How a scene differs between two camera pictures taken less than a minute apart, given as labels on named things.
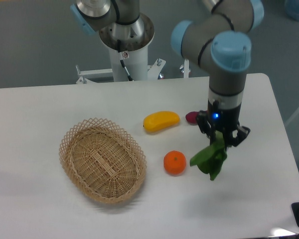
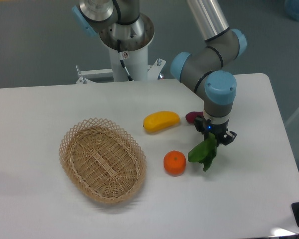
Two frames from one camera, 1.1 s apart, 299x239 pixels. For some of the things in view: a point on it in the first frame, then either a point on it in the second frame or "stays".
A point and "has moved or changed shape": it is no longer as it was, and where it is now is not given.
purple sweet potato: x=191 y=117 stays
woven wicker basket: x=102 y=160 stays
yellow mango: x=159 y=121 stays
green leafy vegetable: x=210 y=159 has moved or changed shape
